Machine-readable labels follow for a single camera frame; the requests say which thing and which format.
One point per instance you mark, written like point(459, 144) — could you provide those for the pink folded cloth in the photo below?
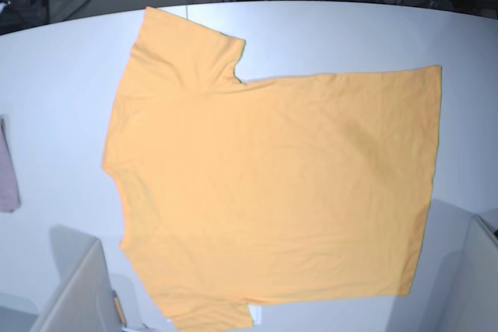
point(10, 198)

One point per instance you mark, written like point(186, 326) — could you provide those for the grey bin left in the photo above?
point(56, 281)

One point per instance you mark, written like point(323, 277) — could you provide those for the white label plate on table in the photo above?
point(256, 314)

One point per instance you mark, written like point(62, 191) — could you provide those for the grey bin right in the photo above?
point(476, 289)

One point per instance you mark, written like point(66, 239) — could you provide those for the orange T-shirt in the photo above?
point(291, 189)

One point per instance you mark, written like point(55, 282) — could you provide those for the grey bin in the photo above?
point(56, 281)
point(476, 289)

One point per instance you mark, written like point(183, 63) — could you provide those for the orange pencil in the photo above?
point(120, 311)

